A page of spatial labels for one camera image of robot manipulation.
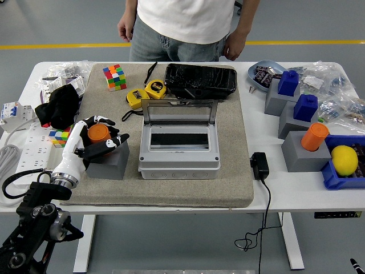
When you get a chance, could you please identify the yellow tape measure round label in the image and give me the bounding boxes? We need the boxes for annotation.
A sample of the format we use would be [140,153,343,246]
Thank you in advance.
[143,61,168,100]

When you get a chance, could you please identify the blue plastic bin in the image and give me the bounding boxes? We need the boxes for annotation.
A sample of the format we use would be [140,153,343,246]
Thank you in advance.
[321,134,365,191]

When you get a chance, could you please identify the person's right hand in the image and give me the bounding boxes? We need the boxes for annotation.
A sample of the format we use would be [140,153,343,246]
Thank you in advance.
[117,14,135,43]

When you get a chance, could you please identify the grey plastic junction box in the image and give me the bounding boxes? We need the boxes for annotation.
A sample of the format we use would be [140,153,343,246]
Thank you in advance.
[137,123,222,180]

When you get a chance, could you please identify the yellow lemon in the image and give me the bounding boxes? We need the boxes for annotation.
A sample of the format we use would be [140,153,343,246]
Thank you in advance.
[330,144,359,177]

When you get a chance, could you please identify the black bracket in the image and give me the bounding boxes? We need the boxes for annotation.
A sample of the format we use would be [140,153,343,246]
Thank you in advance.
[182,87,212,100]

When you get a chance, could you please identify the black table control panel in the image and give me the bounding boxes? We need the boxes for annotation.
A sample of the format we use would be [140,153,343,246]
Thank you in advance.
[314,211,362,219]

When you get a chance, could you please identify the black power adapter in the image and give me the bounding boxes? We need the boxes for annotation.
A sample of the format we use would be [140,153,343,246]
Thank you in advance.
[250,152,270,181]

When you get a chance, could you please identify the clear bag of mixed parts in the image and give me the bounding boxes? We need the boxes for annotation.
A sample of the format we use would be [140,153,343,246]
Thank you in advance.
[316,94,365,132]

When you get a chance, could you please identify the blue-grey dish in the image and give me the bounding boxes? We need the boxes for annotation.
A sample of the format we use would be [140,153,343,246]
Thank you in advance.
[247,59,289,93]

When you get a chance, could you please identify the clear bag of blue parts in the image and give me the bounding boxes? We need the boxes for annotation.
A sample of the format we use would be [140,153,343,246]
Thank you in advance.
[288,60,356,95]

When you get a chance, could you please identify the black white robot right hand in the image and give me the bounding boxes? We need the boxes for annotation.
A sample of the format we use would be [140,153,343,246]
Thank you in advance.
[350,258,365,274]

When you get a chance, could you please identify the yellow tape measure black face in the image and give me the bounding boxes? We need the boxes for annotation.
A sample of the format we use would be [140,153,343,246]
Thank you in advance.
[121,88,151,123]

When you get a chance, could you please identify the orange cylinder battery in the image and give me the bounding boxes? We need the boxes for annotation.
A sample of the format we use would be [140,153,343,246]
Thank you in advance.
[300,122,330,152]
[87,124,112,156]

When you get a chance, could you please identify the person's left hand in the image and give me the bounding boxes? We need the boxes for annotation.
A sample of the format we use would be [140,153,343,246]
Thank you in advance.
[222,28,249,61]

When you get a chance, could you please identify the black cloth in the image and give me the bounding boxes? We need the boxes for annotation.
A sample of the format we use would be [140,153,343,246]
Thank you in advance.
[34,84,80,131]

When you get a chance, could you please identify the clear bag of small parts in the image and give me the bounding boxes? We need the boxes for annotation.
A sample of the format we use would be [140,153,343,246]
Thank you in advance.
[45,60,94,79]

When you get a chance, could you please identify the colourful puzzle cube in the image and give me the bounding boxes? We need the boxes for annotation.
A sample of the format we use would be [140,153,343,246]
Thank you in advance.
[48,127,72,148]
[102,63,128,92]

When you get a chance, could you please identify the grey-brown mat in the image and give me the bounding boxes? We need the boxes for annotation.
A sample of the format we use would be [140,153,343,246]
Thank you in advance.
[54,63,255,208]

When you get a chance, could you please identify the white printed packets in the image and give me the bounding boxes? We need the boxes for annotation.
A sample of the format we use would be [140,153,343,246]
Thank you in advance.
[39,75,86,104]

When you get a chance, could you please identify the person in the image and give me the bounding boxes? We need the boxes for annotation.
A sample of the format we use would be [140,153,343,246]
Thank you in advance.
[117,0,262,62]

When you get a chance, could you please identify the grey block with round hole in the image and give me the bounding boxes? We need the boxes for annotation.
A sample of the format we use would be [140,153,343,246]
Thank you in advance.
[85,139,131,181]

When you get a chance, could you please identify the white power strip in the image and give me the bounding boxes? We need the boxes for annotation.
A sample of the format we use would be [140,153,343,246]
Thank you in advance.
[14,121,56,188]

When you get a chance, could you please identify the white table leg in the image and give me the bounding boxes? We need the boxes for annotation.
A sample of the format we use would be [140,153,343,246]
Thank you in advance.
[72,214,97,273]
[278,212,305,271]

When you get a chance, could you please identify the white blue circuit breaker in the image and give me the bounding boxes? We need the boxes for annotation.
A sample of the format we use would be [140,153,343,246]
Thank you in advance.
[0,101,37,134]

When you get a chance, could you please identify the dark printed packets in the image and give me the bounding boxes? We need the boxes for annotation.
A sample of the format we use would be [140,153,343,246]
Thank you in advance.
[253,65,282,86]

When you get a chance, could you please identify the black plastic tray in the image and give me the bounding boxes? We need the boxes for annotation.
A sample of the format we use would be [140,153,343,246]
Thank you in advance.
[164,63,238,100]

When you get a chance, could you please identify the blue block with knob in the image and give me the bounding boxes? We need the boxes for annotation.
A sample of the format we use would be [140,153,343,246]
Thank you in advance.
[293,94,318,122]
[277,70,299,96]

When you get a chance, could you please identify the black adapter cord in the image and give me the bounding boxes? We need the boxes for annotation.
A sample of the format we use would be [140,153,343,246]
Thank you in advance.
[234,178,285,274]

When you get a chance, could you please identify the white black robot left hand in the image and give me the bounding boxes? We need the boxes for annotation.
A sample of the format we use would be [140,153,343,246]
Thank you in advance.
[51,115,131,180]

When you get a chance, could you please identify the grey block holder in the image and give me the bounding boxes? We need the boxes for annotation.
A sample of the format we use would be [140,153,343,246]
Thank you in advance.
[281,130,333,173]
[278,100,319,140]
[263,77,301,117]

